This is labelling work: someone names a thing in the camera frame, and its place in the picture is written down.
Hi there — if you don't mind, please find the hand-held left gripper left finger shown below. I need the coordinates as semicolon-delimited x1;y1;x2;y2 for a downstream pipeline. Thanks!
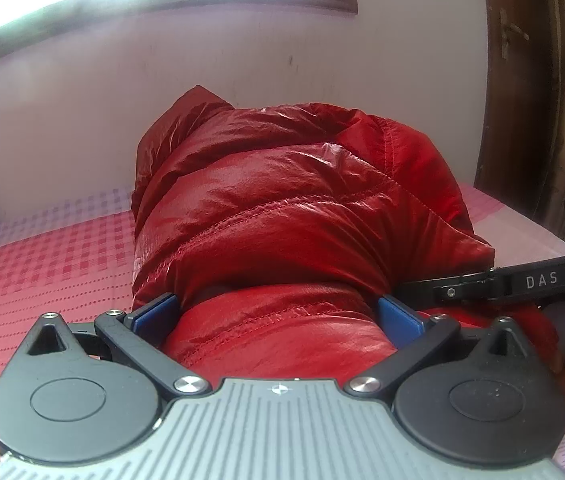
26;292;212;398

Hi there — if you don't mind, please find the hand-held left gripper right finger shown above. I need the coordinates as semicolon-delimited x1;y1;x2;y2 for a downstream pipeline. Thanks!
345;293;532;398

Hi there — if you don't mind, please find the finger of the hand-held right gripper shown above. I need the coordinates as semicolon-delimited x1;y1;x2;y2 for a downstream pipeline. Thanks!
397;250;565;306

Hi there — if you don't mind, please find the red puffer jacket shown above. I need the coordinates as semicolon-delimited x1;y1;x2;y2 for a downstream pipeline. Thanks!
130;85;563;381

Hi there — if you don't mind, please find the brown wooden door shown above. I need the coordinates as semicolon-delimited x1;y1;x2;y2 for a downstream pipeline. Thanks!
473;0;565;241

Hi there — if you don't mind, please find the pink checkered bed sheet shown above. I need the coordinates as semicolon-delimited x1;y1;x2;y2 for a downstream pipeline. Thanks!
0;182;565;480

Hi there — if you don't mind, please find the metal door handle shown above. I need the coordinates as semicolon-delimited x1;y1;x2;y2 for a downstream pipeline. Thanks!
499;7;531;57

